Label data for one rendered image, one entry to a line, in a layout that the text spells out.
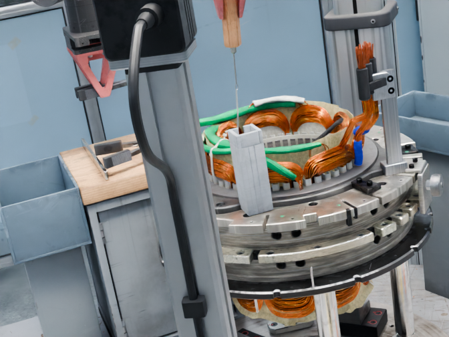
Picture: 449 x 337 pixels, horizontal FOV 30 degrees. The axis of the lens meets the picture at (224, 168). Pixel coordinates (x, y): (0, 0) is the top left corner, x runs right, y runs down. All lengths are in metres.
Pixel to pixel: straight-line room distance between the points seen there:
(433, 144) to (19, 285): 2.47
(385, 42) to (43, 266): 0.65
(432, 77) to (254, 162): 2.69
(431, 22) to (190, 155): 3.01
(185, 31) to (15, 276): 3.13
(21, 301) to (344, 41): 2.17
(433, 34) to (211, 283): 3.00
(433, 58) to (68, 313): 2.48
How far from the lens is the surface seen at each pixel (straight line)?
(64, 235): 1.16
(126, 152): 1.15
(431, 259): 1.30
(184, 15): 0.44
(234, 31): 0.84
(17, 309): 3.27
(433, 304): 1.30
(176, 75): 0.44
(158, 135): 0.45
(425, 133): 1.19
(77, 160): 1.26
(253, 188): 0.87
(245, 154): 0.85
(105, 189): 1.14
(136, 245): 1.19
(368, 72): 0.89
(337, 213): 0.86
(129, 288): 1.21
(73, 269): 1.21
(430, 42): 3.47
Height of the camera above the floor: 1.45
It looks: 20 degrees down
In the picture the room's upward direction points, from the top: 10 degrees counter-clockwise
